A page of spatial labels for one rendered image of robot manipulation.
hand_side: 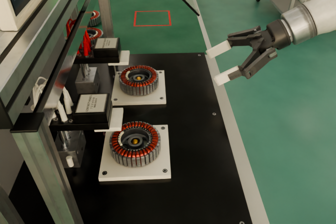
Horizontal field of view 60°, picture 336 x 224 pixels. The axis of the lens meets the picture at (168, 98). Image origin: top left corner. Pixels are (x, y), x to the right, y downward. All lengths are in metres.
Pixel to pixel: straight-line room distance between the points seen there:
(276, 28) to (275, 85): 1.52
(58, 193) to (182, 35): 0.87
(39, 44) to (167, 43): 0.76
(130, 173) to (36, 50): 0.33
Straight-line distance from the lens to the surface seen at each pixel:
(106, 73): 0.94
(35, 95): 0.58
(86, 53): 0.78
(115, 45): 0.77
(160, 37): 1.17
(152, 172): 0.63
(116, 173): 0.64
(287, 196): 1.63
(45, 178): 0.44
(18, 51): 0.38
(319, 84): 2.45
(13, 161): 0.70
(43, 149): 0.38
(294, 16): 0.80
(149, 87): 0.80
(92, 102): 0.59
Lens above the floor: 1.29
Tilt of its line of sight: 39 degrees down
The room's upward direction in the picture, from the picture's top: straight up
